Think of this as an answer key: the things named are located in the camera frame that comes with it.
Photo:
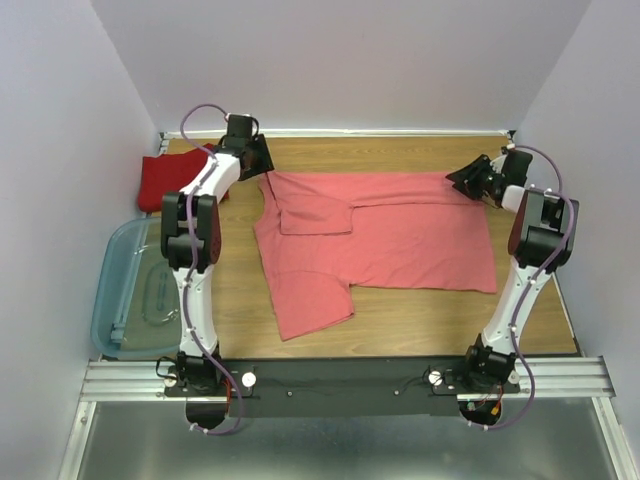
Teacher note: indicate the folded red t shirt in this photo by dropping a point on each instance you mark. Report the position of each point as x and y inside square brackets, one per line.
[167, 173]

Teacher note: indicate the clear blue plastic bin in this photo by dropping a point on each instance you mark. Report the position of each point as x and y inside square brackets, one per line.
[136, 312]

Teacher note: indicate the pink t shirt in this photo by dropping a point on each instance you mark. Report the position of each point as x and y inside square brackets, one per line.
[321, 234]

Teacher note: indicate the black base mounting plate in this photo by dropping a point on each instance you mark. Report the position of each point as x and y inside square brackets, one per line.
[338, 387]

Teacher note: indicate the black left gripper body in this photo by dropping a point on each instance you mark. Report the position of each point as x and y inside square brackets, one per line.
[261, 160]

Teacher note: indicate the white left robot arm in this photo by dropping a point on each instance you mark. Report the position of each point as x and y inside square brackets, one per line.
[191, 244]

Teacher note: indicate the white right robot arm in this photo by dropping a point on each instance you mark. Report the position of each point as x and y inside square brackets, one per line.
[540, 242]

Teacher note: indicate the aluminium frame rail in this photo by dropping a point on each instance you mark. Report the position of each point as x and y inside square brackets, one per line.
[560, 425]

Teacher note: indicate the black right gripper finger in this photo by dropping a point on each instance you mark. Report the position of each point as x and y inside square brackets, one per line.
[470, 188]
[478, 170]

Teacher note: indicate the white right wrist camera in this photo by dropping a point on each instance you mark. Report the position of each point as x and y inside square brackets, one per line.
[498, 162]

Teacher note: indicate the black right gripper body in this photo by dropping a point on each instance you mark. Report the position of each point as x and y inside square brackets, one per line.
[492, 178]

